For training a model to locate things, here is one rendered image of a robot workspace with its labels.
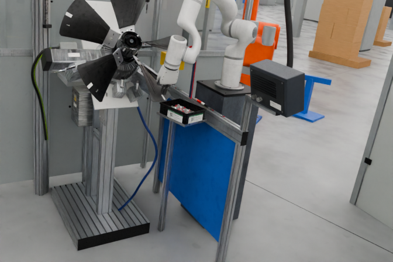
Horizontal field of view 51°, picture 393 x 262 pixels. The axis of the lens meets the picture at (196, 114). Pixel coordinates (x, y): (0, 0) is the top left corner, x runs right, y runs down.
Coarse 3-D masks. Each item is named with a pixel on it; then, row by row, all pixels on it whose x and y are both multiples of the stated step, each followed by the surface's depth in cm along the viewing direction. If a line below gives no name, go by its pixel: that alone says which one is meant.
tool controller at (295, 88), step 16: (256, 64) 194; (272, 64) 192; (256, 80) 194; (272, 80) 184; (288, 80) 176; (304, 80) 182; (256, 96) 198; (272, 96) 188; (288, 96) 180; (288, 112) 184
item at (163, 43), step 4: (168, 36) 246; (156, 40) 237; (160, 40) 238; (164, 40) 239; (168, 40) 240; (152, 44) 226; (156, 44) 228; (160, 44) 230; (164, 44) 231; (168, 44) 234; (164, 48) 227
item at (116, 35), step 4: (108, 32) 216; (112, 32) 217; (116, 32) 217; (108, 36) 217; (112, 36) 218; (116, 36) 218; (104, 40) 218; (108, 40) 218; (112, 40) 219; (116, 40) 219; (108, 44) 219; (112, 44) 220
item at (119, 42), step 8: (128, 32) 217; (120, 40) 214; (128, 40) 216; (136, 40) 218; (112, 48) 222; (120, 48) 216; (128, 48) 213; (136, 48) 216; (128, 56) 219; (136, 56) 227
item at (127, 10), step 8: (112, 0) 232; (120, 0) 231; (128, 0) 231; (136, 0) 230; (144, 0) 230; (120, 8) 230; (128, 8) 228; (136, 8) 228; (120, 16) 228; (128, 16) 227; (136, 16) 226; (120, 24) 227; (128, 24) 225
